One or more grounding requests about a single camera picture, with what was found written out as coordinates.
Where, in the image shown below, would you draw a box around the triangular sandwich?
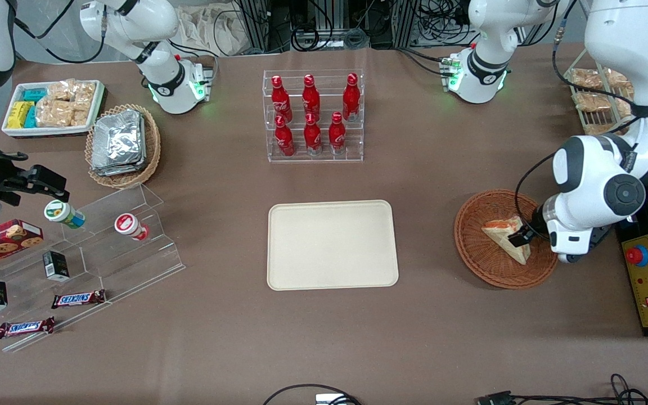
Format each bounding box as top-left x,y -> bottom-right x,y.
481,216 -> 532,266

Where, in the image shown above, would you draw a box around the round brown wicker basket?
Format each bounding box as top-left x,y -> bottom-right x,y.
453,189 -> 560,290

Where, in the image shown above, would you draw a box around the white rectangular snack tray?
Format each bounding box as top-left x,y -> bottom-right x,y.
1,79 -> 106,139

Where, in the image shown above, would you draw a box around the oval light wicker basket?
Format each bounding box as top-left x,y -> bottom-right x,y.
84,103 -> 162,190

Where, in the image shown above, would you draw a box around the beige plastic tray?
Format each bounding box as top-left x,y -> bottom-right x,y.
267,200 -> 400,291

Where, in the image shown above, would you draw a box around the green lid yogurt cup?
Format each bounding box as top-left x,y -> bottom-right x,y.
43,199 -> 86,230

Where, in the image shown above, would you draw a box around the brown cracker bag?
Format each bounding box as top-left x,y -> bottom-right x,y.
47,80 -> 97,104
35,98 -> 92,128

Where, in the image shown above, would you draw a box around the yellow snack pack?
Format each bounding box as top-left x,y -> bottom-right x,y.
7,101 -> 34,129

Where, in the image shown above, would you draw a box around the red cookie box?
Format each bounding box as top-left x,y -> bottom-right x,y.
0,219 -> 45,275

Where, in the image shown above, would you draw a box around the red emergency stop button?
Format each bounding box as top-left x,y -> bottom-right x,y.
625,245 -> 648,268

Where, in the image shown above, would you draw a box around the red lid yogurt cup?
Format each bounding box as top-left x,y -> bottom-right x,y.
114,212 -> 150,242

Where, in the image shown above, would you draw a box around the silver foil pack stack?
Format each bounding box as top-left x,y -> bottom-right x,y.
91,109 -> 147,177

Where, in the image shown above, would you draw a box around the clear acrylic stepped display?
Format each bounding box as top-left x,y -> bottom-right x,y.
0,182 -> 186,354

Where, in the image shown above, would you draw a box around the brown snickers bar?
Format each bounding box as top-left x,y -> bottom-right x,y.
51,289 -> 107,310
0,316 -> 56,340

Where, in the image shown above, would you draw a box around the wrapped bread packs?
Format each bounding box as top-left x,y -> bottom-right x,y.
567,67 -> 636,136

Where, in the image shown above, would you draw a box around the red cola bottle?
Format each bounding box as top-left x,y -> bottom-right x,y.
301,74 -> 322,119
328,111 -> 347,156
303,112 -> 323,156
271,75 -> 293,122
274,115 -> 296,158
342,73 -> 361,122

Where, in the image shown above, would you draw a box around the clear acrylic bottle rack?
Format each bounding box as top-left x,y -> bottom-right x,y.
262,69 -> 366,164

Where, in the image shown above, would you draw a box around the beige cloth bag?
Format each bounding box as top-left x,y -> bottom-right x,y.
177,2 -> 253,57

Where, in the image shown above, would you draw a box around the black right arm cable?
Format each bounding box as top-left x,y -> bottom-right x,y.
13,16 -> 106,65

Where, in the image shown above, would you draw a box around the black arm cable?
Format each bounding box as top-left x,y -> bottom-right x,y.
551,16 -> 648,120
13,16 -> 106,65

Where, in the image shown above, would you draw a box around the wire rack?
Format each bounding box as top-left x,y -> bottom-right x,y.
562,66 -> 637,136

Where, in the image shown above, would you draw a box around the black cable with connector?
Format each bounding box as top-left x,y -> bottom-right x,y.
475,373 -> 648,405

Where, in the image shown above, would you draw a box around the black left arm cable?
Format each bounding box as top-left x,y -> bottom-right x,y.
551,16 -> 648,120

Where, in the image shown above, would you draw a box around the black cable loop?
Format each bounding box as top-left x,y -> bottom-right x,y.
262,384 -> 362,405

